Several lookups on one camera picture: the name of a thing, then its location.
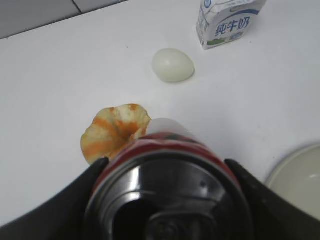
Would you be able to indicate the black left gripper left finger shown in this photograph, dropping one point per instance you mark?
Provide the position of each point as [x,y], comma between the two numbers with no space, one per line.
[61,217]

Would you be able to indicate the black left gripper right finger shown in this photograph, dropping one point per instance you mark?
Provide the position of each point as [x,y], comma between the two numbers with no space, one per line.
[273,217]

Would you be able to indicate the red cola can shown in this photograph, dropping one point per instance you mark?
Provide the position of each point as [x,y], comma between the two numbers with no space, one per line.
[167,185]

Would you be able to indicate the white plate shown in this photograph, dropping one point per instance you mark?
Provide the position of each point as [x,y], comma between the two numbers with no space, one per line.
[296,179]

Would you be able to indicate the orange striped bread bun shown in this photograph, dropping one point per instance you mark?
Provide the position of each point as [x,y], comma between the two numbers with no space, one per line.
[112,129]

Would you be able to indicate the white egg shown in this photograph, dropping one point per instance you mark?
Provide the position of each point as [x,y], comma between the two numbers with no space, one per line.
[172,65]

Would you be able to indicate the white blue milk carton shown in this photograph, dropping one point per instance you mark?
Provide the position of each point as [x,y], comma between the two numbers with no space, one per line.
[223,21]

